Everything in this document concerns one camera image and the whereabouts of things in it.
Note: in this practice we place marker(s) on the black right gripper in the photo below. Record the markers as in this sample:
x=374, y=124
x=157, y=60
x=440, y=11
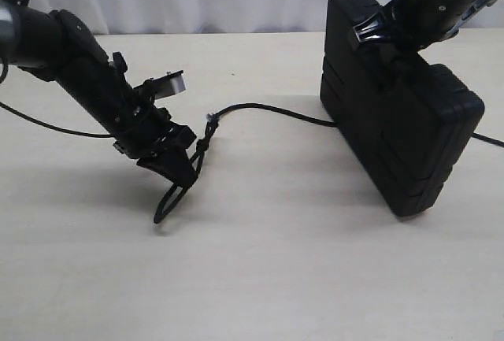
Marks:
x=409, y=24

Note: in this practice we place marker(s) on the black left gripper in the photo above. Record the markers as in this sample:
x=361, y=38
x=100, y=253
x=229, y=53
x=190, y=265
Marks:
x=143, y=130

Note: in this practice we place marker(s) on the black plastic carry case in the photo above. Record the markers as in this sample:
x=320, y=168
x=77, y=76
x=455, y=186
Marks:
x=406, y=121

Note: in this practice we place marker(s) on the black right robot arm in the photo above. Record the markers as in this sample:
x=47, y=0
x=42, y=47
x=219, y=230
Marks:
x=472, y=7

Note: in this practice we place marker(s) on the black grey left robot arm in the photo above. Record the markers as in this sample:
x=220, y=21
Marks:
x=59, y=47

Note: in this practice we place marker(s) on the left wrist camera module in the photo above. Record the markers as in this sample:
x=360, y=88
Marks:
x=172, y=83

